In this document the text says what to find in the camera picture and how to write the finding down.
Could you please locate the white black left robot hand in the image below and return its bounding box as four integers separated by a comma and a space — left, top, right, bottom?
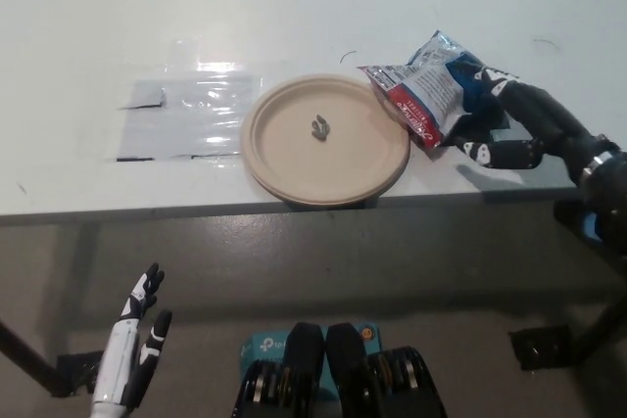
92, 262, 173, 410

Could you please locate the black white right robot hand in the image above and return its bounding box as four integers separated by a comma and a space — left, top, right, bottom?
450, 67, 617, 180

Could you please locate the red white blue seed bag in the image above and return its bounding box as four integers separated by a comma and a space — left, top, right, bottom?
356, 29, 506, 151

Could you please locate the grey sunflower seeds pile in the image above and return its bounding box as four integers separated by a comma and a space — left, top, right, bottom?
308, 114, 332, 141

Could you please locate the beige paper plate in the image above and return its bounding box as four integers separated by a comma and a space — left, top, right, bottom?
239, 73, 411, 208

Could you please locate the grey table leg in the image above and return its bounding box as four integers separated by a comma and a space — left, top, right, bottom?
71, 221, 102, 336

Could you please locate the black and blue object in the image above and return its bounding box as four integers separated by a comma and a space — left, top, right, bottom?
553, 200, 603, 243

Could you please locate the teal cardboard router box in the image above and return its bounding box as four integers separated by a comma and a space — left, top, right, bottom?
238, 322, 381, 393

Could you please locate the clear plastic sheet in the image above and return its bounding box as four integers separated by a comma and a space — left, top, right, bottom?
100, 63, 265, 164

